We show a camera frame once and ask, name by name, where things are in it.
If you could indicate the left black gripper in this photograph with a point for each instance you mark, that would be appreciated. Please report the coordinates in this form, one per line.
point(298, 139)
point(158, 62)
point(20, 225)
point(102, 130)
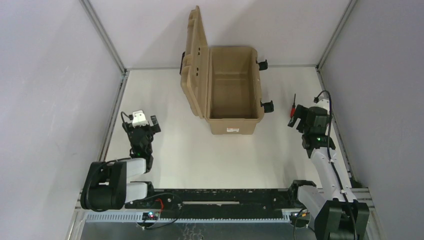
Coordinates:
point(141, 128)

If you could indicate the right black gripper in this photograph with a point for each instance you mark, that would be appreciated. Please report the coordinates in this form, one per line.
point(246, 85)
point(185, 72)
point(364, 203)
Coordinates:
point(298, 114)

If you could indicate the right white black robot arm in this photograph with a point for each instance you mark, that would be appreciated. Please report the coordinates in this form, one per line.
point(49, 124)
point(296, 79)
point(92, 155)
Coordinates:
point(335, 210)

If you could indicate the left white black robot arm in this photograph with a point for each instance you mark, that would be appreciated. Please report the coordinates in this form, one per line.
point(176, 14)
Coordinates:
point(106, 186)

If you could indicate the tan plastic toolbox bin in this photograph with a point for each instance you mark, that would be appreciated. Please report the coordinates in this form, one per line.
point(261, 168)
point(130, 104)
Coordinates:
point(234, 91)

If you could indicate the lower black toolbox latch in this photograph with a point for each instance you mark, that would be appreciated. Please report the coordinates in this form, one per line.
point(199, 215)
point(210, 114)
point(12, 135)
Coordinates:
point(268, 107)

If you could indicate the black toolbox latch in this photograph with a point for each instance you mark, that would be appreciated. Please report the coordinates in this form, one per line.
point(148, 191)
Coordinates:
point(263, 65)
point(268, 107)

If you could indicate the upper black toolbox latch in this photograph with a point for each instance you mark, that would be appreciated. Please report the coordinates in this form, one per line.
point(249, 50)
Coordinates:
point(263, 65)

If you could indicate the tan toolbox lid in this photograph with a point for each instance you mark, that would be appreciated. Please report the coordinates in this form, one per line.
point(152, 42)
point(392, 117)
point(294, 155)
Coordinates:
point(194, 69)

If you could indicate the red handled screwdriver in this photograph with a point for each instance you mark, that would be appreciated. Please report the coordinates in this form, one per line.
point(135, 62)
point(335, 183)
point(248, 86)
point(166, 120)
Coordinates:
point(293, 107)

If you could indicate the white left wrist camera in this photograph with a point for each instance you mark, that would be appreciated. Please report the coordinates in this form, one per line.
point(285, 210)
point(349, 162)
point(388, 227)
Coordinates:
point(139, 119)

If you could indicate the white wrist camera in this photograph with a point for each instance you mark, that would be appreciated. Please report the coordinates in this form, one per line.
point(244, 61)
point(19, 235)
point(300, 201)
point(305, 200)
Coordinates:
point(324, 104)
point(139, 119)

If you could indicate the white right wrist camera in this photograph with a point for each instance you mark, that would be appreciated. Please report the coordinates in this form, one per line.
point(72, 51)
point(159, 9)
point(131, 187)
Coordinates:
point(324, 104)

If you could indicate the black mounting rail base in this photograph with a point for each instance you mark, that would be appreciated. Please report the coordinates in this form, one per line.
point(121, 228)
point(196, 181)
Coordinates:
point(219, 204)

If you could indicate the small electronics board with wires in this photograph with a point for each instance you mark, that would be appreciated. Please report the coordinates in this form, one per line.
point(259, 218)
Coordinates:
point(150, 219)

